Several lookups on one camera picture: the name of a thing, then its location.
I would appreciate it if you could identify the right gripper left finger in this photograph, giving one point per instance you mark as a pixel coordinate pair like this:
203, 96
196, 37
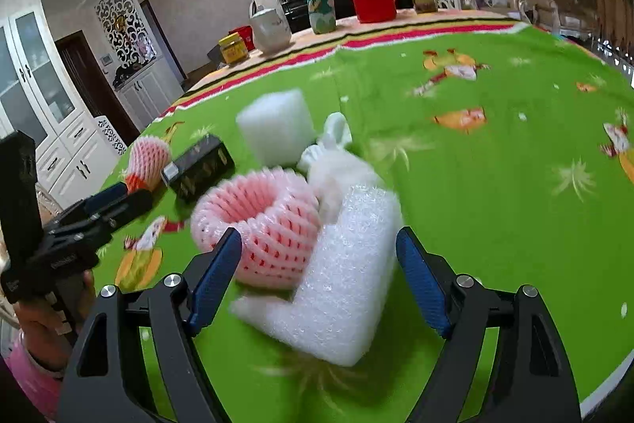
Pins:
107, 381

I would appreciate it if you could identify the black carton box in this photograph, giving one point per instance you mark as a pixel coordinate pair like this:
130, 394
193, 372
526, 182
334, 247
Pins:
198, 169

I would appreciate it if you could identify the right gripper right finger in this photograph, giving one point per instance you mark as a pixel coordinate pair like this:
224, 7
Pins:
531, 379

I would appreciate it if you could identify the white cabinet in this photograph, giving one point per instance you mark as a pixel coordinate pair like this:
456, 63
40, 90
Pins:
73, 158

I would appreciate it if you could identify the green cartoon tablecloth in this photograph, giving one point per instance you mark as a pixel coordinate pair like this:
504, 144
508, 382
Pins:
507, 175

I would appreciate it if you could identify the white L-shaped foam block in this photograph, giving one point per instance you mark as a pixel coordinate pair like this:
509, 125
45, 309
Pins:
335, 310

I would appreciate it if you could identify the large pink foam fruit net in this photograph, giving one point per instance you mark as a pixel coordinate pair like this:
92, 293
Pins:
276, 213

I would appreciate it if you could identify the green snack bag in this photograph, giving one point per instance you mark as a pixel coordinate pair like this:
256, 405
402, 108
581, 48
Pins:
321, 15

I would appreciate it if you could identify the white square foam block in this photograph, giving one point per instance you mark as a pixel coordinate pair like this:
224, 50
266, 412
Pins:
277, 127

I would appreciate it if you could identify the small pink foam fruit net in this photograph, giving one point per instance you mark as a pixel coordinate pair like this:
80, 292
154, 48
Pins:
148, 156

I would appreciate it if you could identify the person left hand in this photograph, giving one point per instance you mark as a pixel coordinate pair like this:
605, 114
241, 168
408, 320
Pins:
40, 322

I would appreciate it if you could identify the yellow lidded jar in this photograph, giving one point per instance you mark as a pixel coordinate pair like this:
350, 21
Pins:
233, 48

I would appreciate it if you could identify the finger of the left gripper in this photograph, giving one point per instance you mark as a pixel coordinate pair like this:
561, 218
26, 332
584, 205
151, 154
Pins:
83, 210
119, 209

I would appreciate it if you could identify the white ceramic teapot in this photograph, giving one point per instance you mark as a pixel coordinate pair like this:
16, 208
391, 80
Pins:
270, 31

